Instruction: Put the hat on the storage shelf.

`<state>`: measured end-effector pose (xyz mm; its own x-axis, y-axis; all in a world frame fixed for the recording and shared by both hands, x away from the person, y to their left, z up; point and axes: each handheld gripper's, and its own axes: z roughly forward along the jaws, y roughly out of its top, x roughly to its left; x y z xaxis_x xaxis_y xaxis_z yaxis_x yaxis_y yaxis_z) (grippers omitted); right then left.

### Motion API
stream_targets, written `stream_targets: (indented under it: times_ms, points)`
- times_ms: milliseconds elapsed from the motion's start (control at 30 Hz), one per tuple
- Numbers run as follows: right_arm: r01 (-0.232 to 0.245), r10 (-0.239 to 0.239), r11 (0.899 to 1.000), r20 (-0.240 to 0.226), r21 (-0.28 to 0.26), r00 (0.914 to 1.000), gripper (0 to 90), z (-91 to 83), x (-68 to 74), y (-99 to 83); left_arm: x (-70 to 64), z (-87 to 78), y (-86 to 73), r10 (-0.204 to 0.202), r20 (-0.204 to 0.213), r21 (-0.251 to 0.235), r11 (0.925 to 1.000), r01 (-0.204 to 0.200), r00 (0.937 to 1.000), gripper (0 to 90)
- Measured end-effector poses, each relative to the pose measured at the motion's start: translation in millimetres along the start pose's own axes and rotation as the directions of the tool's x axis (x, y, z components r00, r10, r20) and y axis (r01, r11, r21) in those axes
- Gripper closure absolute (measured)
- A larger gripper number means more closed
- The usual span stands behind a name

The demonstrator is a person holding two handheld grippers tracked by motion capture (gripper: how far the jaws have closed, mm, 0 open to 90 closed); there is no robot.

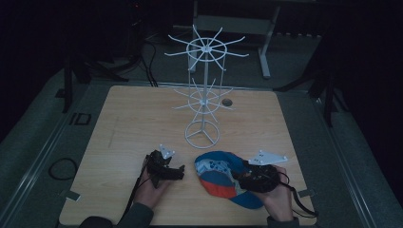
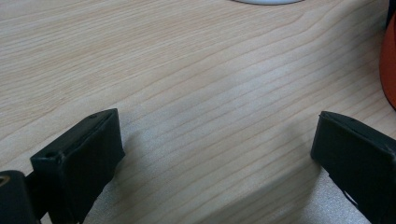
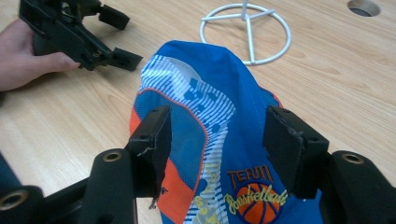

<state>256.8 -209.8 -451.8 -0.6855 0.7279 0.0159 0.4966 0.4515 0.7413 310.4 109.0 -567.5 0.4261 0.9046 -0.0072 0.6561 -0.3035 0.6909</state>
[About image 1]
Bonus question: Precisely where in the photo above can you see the grey tape piece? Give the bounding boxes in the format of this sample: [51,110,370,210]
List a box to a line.
[65,189,82,202]
[297,188,317,199]

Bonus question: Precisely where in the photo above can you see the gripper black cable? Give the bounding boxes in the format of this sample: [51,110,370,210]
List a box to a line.
[121,154,152,224]
[277,166,319,219]

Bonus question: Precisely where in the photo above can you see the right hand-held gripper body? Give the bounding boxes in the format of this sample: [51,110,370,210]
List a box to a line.
[244,149,289,195]

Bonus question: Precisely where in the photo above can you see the person's left hand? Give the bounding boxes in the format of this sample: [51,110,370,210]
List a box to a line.
[134,176,172,211]

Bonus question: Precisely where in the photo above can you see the white metal desk frame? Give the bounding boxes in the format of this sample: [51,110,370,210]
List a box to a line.
[172,0,321,80]

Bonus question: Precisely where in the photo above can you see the person's right hand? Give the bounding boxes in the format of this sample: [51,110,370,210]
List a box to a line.
[252,165,295,222]

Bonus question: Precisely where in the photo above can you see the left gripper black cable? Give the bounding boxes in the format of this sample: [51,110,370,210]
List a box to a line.
[121,154,152,224]

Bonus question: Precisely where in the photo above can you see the coiled black floor cable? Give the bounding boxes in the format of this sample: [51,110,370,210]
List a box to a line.
[48,157,80,181]

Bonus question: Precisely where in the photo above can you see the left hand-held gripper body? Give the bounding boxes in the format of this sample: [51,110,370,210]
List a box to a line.
[145,143,179,189]

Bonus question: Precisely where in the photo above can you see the white wire display rack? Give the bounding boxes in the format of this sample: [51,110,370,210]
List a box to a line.
[163,24,250,150]

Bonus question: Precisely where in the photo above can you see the black floor cables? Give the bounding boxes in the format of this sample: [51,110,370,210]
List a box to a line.
[127,37,160,88]

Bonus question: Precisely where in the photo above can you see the blue and orange cap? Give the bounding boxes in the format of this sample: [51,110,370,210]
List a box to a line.
[193,150,266,210]

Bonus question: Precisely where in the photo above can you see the black tripod stand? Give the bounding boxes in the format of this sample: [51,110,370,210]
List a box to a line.
[273,60,350,128]
[61,51,130,114]

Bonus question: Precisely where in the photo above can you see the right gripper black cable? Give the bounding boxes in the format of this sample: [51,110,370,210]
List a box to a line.
[277,166,319,219]

